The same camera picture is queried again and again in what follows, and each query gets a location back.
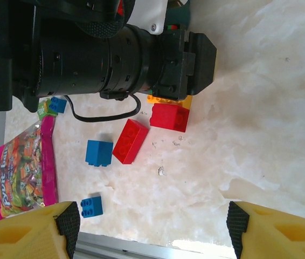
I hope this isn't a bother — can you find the dark teal plastic container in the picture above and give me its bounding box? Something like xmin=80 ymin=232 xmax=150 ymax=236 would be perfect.
xmin=168 ymin=0 xmax=193 ymax=26

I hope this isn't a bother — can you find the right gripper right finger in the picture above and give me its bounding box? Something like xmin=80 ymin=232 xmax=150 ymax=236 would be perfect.
xmin=226 ymin=201 xmax=305 ymax=259

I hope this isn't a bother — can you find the blue lego brick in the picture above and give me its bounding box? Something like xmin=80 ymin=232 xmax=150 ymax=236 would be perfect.
xmin=80 ymin=195 xmax=103 ymax=219
xmin=85 ymin=139 xmax=114 ymax=168
xmin=48 ymin=96 xmax=68 ymax=114

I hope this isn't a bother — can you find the long yellow lego brick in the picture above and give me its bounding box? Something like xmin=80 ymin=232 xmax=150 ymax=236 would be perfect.
xmin=146 ymin=94 xmax=193 ymax=109

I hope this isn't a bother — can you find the colourful candy bag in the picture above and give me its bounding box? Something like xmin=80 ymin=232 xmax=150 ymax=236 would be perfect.
xmin=0 ymin=98 xmax=59 ymax=222

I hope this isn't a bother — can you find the thin black camera cable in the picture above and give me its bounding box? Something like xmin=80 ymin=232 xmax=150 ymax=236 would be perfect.
xmin=65 ymin=94 xmax=142 ymax=123

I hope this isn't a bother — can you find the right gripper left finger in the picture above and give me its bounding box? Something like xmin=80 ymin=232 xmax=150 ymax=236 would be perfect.
xmin=0 ymin=201 xmax=81 ymax=259

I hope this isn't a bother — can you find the long red lego brick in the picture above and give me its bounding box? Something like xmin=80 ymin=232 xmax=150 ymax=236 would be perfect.
xmin=112 ymin=118 xmax=150 ymax=166

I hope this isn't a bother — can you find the wide aluminium base rail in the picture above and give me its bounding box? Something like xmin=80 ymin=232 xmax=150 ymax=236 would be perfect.
xmin=73 ymin=232 xmax=239 ymax=259

